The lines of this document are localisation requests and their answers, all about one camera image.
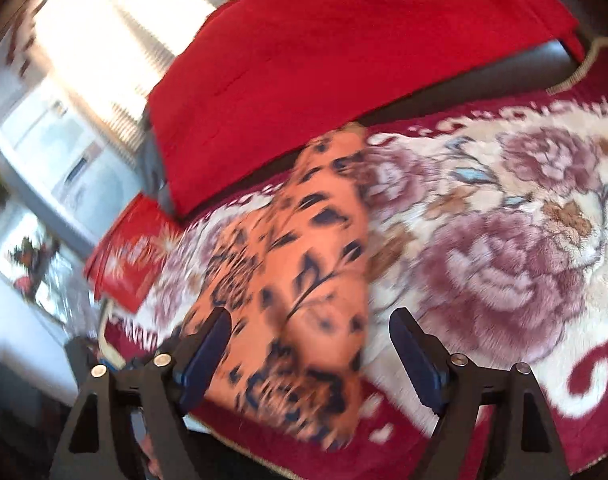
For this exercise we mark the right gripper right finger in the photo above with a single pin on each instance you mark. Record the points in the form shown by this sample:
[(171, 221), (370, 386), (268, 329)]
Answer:
[(523, 442)]

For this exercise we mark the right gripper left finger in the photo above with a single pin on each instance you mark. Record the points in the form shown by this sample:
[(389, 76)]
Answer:
[(98, 440)]

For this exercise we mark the orange floral garment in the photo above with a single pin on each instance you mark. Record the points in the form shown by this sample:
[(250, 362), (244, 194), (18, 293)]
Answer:
[(292, 275)]

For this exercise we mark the red egg roll box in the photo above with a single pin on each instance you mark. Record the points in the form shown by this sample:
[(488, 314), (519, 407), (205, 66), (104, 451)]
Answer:
[(131, 255)]

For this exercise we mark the white cabinet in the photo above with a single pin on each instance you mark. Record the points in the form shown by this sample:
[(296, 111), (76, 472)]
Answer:
[(65, 163)]

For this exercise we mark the dark leather sofa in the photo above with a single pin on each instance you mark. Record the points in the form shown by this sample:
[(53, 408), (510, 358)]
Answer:
[(535, 69)]

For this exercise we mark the dotted beige curtain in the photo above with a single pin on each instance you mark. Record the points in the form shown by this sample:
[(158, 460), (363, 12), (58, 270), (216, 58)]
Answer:
[(106, 54)]

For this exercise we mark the red cloth on sofa back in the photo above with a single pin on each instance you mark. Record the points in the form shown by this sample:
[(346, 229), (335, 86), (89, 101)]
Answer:
[(262, 77)]

